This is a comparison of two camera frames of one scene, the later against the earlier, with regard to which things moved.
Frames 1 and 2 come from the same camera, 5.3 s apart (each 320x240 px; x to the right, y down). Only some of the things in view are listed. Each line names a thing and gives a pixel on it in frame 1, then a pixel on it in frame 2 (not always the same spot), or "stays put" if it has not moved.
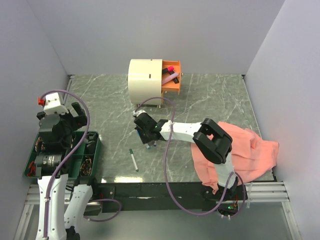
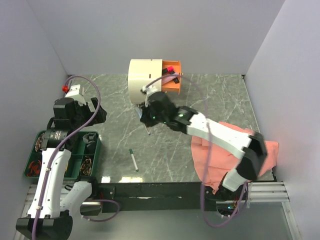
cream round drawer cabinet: [145, 80] stays put
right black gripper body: [144, 135] to [152, 118]
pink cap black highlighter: [169, 69] stays put
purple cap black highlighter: [175, 80] stays put
